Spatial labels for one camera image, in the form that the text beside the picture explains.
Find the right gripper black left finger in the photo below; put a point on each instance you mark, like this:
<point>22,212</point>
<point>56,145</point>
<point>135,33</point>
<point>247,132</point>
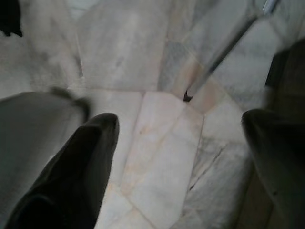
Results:
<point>71,179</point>

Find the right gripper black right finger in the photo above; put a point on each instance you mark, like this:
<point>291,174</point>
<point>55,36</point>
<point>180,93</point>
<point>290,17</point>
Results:
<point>286,167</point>

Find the silver metal clothes rack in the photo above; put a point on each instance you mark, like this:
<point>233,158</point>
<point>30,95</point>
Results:
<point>241,36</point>

